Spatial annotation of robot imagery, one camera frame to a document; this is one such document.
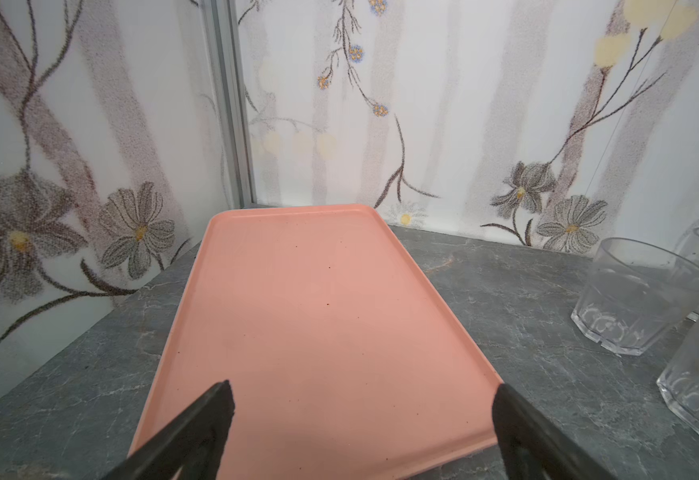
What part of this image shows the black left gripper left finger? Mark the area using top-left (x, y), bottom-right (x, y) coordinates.
top-left (105, 380), bottom-right (236, 480)

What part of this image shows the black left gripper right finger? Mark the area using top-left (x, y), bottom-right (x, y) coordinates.
top-left (491, 383), bottom-right (613, 480)

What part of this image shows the pink plastic tray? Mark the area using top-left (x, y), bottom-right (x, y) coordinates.
top-left (133, 205), bottom-right (501, 479)

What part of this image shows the clear faceted short glass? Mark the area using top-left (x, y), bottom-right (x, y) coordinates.
top-left (571, 237), bottom-right (699, 356)

